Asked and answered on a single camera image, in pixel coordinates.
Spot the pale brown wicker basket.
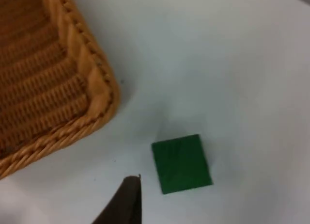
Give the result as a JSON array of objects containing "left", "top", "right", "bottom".
[{"left": 0, "top": 0, "right": 121, "bottom": 180}]

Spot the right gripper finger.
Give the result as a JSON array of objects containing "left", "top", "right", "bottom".
[{"left": 92, "top": 175, "right": 142, "bottom": 224}]

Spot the green cube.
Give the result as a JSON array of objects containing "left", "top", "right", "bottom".
[{"left": 151, "top": 134, "right": 214, "bottom": 195}]

